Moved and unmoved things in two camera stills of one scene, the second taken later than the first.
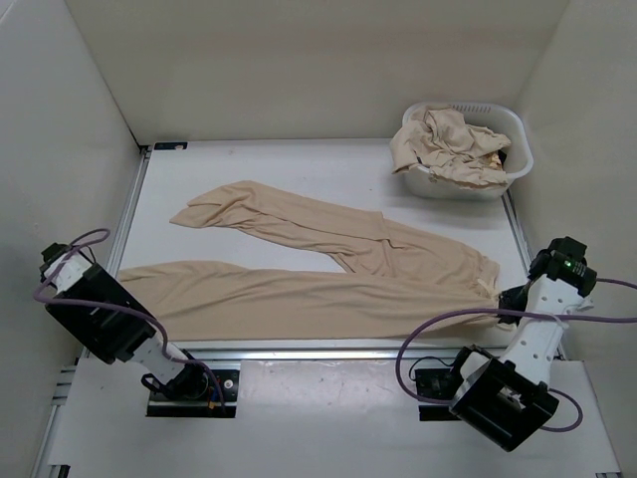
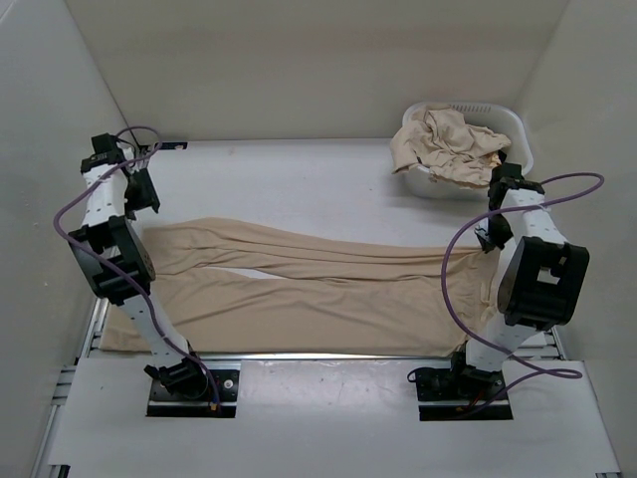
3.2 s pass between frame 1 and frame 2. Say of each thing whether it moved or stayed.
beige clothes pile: stayed
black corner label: stayed
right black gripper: moved
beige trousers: moved
